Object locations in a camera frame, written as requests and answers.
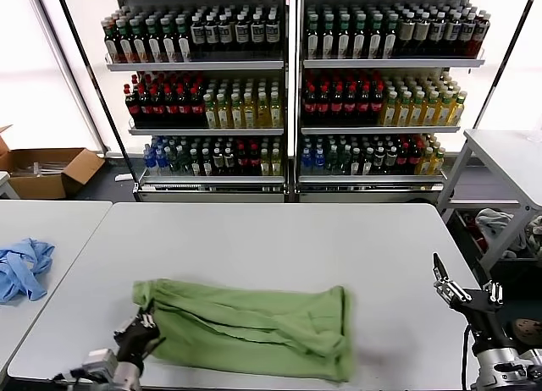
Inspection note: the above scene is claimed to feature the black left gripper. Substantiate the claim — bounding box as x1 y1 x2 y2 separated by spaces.
113 308 166 366

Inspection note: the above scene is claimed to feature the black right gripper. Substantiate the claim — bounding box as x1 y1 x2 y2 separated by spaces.
431 251 509 348

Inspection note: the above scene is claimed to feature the light green printed t-shirt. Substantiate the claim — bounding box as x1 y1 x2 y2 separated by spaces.
131 278 360 384

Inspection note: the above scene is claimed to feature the brown clog shoe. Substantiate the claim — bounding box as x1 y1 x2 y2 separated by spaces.
510 317 542 344

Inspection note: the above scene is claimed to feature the dark red garment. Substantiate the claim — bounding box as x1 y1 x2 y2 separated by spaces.
461 212 484 248

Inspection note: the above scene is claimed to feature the grey-white cloth pile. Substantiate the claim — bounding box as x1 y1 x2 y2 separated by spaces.
473 207 516 256

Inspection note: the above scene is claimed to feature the grey patterned cloth pile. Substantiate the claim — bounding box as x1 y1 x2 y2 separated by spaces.
524 215 542 251

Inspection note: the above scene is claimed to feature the crumpled light blue garment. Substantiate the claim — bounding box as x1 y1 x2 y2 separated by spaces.
0 237 56 306

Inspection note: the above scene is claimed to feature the red-cap cola bottle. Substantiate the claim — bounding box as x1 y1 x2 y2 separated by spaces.
189 84 205 128
408 139 422 175
247 140 261 176
396 139 410 175
357 82 373 126
138 85 154 128
343 82 359 126
317 82 332 126
124 82 141 128
151 85 167 128
235 140 249 176
303 82 318 126
176 84 191 128
163 85 179 128
370 82 385 126
330 82 346 126

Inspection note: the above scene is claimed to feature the dark bottle black-white label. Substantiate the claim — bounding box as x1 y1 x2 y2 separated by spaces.
458 10 476 58
373 141 386 175
219 13 236 62
189 13 207 62
235 12 252 62
443 10 462 58
224 142 237 176
265 12 282 62
384 141 398 175
204 13 221 62
250 12 267 62
212 142 225 176

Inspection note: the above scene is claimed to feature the blue drink bottle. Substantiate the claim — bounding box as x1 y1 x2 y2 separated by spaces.
154 143 168 176
312 142 326 175
299 142 313 175
141 143 156 176

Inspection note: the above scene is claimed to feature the green tinted water bottle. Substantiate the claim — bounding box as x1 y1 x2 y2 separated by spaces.
178 143 191 176
337 142 351 175
166 143 180 176
325 142 339 175

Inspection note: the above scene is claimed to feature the open brown cardboard box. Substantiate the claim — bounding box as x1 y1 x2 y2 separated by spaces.
0 124 106 200

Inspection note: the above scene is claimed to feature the white packing material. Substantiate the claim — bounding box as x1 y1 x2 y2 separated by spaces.
10 161 71 179

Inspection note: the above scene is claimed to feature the grey metal shelving unit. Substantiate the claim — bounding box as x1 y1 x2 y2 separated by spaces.
80 0 291 204
294 0 488 204

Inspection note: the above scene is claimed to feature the reddish drink bottle white label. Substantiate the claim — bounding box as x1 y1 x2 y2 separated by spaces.
473 10 492 58

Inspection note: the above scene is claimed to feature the dark bottle beige label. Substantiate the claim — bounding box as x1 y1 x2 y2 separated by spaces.
413 10 431 58
397 10 416 58
429 10 445 58

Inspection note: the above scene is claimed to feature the green-cap dark tea bottle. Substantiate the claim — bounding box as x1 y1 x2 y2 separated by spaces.
320 10 337 60
351 10 368 60
336 10 352 60
305 10 321 60
116 19 133 63
383 12 399 58
130 18 147 63
145 17 162 63
174 16 191 63
159 16 177 63
368 10 384 60

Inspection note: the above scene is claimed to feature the reddish tea bottle white label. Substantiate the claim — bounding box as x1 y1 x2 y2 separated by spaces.
103 21 119 63

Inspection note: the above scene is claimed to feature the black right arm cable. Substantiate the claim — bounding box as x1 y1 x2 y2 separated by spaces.
460 325 478 388

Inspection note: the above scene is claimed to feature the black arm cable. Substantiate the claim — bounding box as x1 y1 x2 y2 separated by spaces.
50 365 98 386
460 325 478 388

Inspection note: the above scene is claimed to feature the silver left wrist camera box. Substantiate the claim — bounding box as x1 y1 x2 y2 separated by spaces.
82 347 119 377

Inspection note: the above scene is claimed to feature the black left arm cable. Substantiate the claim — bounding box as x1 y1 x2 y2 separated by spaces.
50 365 98 386

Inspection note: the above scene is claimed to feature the white metal-frame side table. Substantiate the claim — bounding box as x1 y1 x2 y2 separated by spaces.
435 127 542 282

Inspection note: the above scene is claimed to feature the black slanted frame pole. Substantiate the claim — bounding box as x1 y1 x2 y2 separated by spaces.
54 0 136 184
472 0 538 129

